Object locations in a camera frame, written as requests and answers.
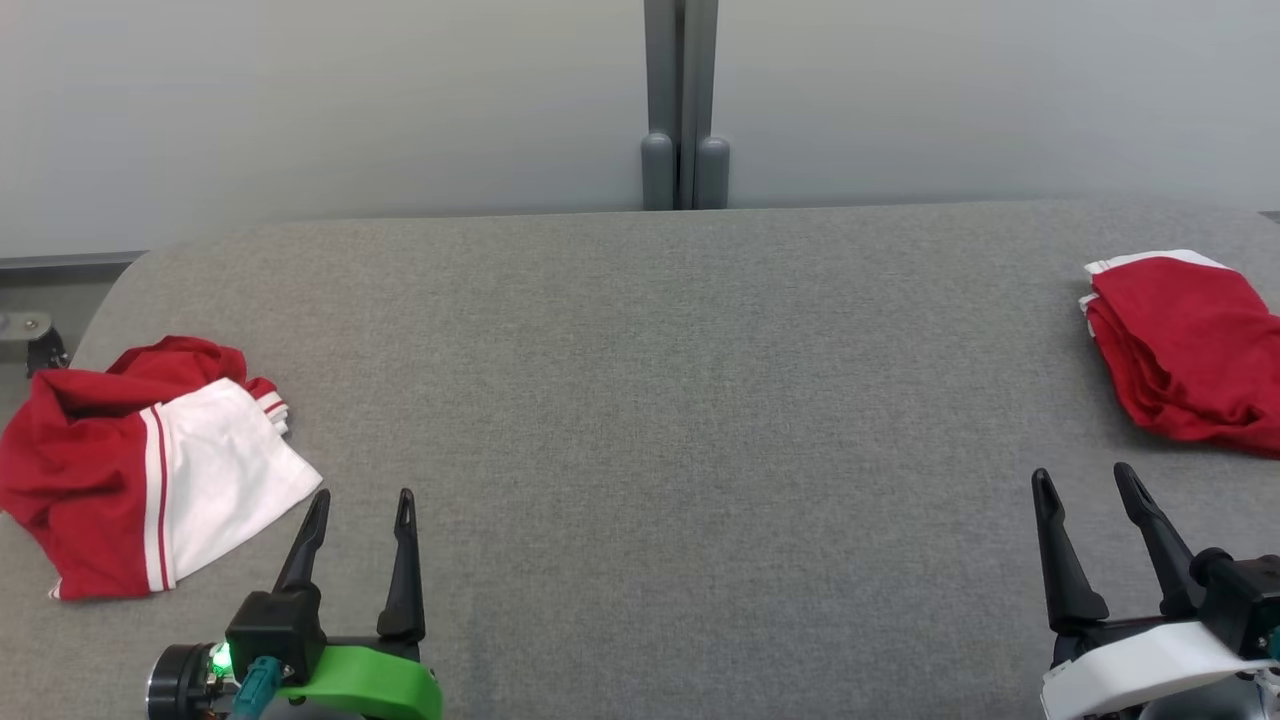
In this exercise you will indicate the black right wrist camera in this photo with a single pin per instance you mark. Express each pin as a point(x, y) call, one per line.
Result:
point(1245, 600)

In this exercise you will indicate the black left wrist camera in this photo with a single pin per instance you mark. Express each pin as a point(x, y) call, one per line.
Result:
point(275, 625)

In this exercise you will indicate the grey partition post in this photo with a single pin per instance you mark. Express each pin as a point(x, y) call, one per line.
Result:
point(683, 100)

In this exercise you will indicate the red shorts with white waistband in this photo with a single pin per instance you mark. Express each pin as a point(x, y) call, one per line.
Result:
point(1190, 350)

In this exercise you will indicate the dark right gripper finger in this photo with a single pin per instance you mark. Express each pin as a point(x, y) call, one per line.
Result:
point(1165, 555)
point(1065, 570)

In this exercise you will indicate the red jersey with white sleeve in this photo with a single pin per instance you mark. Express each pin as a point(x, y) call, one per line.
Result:
point(90, 470)

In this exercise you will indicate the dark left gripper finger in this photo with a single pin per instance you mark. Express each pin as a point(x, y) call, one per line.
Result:
point(305, 550)
point(405, 580)

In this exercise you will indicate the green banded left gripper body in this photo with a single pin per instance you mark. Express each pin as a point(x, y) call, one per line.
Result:
point(370, 685)

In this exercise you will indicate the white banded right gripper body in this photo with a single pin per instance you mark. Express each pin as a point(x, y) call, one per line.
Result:
point(1130, 665)

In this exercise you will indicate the metal bracket with black caster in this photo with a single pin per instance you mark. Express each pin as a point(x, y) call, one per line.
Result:
point(30, 340)

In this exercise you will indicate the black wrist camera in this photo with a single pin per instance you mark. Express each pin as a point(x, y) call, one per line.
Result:
point(1245, 600)
point(275, 625)

